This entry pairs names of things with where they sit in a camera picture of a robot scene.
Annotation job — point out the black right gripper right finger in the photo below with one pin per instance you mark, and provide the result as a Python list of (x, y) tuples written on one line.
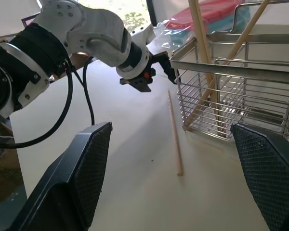
[(272, 173)]

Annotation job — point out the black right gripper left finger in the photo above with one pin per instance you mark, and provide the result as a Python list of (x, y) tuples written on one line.
[(62, 192)]

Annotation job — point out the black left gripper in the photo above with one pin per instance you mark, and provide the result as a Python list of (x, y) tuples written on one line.
[(151, 65)]

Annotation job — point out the clear plastic bag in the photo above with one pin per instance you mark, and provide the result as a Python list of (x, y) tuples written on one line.
[(162, 33)]

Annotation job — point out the teal plastic container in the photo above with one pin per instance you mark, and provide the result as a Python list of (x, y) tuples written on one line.
[(180, 38)]

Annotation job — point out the wooden chopstick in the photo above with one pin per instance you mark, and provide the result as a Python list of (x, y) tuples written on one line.
[(174, 134), (204, 31), (249, 29), (197, 31)]

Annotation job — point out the red and teal plastic bag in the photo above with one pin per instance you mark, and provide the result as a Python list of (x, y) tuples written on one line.
[(214, 12)]

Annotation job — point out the black window frame post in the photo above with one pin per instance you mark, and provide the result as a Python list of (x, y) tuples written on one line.
[(151, 12)]

